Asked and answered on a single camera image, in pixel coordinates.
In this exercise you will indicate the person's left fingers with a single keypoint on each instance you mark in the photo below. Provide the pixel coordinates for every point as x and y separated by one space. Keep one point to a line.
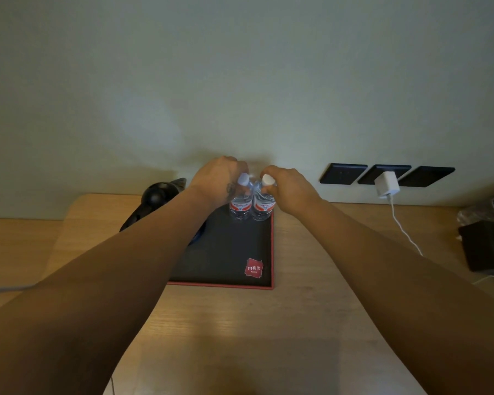
239 166

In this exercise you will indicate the person's right hand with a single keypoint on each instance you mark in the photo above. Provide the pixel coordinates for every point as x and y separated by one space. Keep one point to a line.
292 191

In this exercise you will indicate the clear plastic bottle blue label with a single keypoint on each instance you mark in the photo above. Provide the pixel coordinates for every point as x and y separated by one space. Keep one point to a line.
488 209

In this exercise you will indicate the person's right fingers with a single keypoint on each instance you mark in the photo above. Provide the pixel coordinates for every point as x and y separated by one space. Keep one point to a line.
267 172

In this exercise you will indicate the person's right forearm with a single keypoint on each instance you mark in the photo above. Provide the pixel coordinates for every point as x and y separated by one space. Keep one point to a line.
403 300

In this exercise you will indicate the clear water bottle red label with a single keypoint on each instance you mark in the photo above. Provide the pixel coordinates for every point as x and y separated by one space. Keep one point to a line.
241 201
262 203

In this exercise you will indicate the black wall socket plate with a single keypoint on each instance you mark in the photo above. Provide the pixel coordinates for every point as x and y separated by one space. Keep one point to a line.
426 176
381 171
342 173

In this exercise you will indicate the person's left hand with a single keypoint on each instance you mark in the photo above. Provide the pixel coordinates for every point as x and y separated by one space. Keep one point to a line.
214 178

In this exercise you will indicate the person's left forearm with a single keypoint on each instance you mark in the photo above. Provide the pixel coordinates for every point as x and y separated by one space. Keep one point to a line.
94 292

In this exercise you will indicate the black tissue box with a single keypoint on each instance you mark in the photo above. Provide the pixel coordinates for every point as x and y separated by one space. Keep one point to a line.
485 246

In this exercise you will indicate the black tray with red rim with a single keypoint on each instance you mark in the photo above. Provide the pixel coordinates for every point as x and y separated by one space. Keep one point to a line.
230 250

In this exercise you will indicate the white charger plug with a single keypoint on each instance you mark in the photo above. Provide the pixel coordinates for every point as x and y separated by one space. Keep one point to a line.
386 184

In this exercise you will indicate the black hair dryer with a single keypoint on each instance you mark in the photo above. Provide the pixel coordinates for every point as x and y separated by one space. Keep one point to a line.
154 199

